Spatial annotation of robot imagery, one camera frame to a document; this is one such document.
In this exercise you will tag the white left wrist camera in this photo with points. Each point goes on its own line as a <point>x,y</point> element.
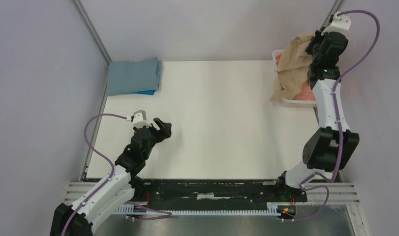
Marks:
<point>139,119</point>

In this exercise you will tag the beige t shirt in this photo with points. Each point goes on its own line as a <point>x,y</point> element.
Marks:
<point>294,56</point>

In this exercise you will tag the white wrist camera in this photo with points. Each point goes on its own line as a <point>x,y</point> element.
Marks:
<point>139,119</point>
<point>338,23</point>

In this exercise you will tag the white plastic basket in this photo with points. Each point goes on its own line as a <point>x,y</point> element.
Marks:
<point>295,102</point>

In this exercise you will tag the folded grey-blue t shirt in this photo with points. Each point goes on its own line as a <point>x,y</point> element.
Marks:
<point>125,77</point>

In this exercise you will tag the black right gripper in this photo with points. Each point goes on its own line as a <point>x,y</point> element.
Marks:
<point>316,47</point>

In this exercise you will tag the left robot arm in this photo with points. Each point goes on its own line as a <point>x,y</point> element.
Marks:
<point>86,214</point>

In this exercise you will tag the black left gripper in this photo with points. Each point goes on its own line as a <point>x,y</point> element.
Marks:
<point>162,126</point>

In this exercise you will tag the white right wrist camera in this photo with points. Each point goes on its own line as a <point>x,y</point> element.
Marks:
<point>338,23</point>

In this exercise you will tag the white slotted cable duct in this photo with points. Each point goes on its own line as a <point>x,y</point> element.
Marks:
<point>129,209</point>

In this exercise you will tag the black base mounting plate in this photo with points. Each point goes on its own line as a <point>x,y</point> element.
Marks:
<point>208,194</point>

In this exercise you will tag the pink t shirt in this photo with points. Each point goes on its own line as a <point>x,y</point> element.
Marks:
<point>290,85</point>

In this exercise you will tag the folded bright blue t shirt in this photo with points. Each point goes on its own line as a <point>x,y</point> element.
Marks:
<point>147,92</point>

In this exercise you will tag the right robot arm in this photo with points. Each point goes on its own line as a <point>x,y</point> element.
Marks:
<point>331,146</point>

